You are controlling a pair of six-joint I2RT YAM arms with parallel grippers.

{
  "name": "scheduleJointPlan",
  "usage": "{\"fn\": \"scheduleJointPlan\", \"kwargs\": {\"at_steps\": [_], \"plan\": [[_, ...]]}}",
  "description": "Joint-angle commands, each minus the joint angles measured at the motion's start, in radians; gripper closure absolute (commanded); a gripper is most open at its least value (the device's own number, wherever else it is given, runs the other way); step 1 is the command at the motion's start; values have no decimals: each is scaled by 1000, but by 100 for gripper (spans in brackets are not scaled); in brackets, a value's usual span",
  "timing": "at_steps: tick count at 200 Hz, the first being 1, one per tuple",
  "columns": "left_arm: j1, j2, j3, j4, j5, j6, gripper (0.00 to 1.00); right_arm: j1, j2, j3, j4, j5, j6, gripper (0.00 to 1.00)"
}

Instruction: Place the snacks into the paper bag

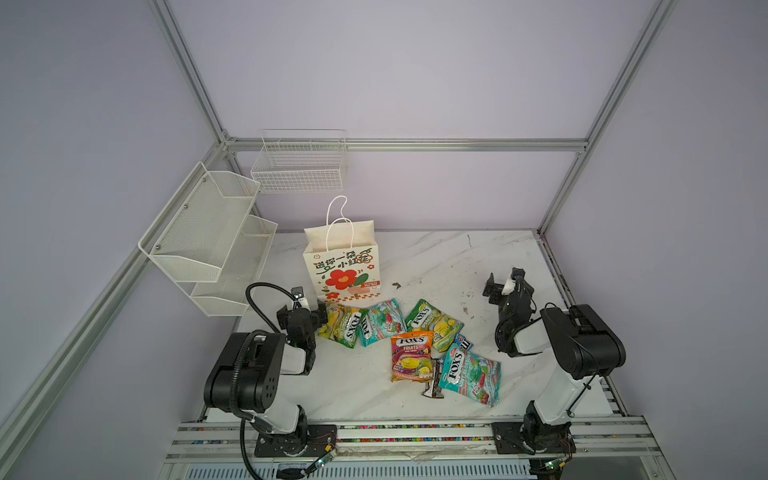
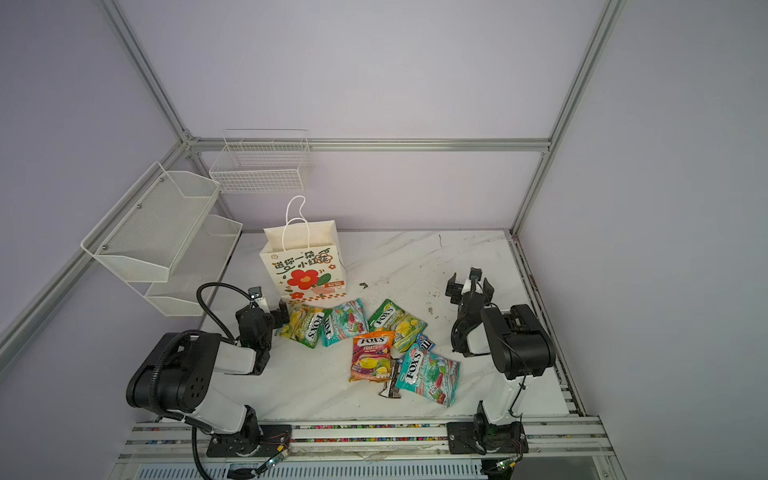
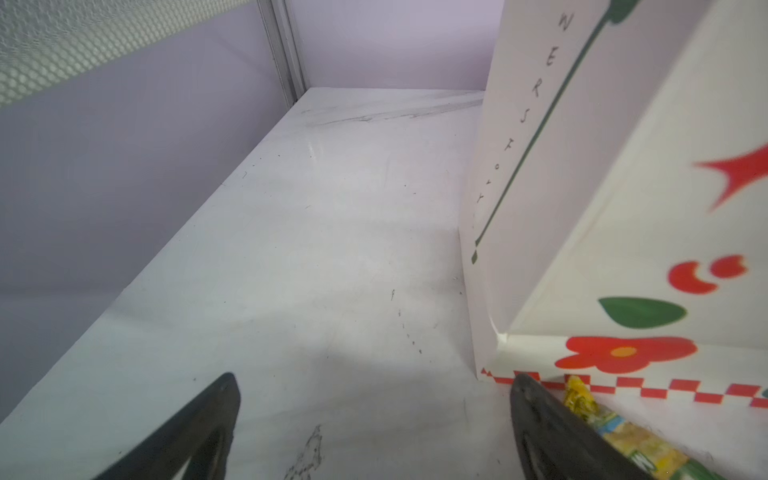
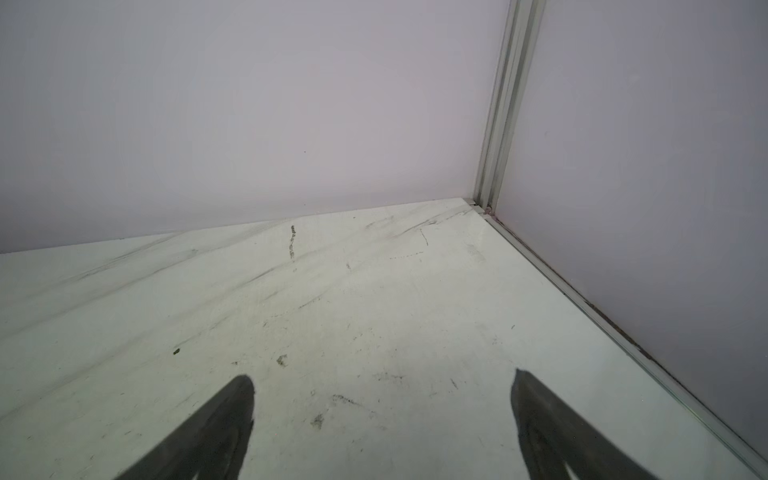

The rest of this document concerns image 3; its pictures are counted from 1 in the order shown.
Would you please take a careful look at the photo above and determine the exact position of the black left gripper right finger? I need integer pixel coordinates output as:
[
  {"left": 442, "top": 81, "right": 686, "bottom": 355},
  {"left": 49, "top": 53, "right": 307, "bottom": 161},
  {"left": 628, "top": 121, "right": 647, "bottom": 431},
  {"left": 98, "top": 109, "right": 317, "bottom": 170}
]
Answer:
[{"left": 510, "top": 374, "right": 650, "bottom": 480}]

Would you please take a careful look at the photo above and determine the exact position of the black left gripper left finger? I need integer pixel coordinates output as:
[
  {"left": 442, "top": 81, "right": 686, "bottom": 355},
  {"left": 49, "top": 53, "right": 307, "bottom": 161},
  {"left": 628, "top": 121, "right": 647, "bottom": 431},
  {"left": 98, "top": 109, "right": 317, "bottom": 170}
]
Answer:
[{"left": 97, "top": 372, "right": 241, "bottom": 479}]

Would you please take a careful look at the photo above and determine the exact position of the green yellow Fox's candy bag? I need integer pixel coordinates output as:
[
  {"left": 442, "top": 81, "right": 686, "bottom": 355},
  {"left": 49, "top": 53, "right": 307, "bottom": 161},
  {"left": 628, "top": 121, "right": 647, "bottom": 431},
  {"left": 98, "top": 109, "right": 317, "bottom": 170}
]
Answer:
[{"left": 564, "top": 376, "right": 723, "bottom": 480}]

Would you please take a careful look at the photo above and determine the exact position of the white floral paper bag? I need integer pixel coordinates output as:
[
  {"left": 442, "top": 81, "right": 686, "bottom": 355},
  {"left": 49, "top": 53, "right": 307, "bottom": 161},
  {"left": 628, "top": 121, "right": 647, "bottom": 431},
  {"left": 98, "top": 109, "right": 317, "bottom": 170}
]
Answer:
[{"left": 459, "top": 1, "right": 767, "bottom": 408}]

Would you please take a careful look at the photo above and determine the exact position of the white mesh wall basket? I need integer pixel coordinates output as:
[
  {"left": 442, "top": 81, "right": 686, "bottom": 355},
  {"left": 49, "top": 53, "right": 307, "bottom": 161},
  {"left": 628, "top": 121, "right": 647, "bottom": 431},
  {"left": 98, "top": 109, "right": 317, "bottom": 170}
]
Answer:
[{"left": 1, "top": 0, "right": 245, "bottom": 107}]

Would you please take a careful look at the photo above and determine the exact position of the aluminium cage frame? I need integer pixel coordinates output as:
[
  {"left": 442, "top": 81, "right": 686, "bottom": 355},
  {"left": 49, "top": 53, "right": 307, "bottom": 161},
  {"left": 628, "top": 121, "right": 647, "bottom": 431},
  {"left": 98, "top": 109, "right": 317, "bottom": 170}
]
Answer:
[{"left": 256, "top": 0, "right": 308, "bottom": 108}]

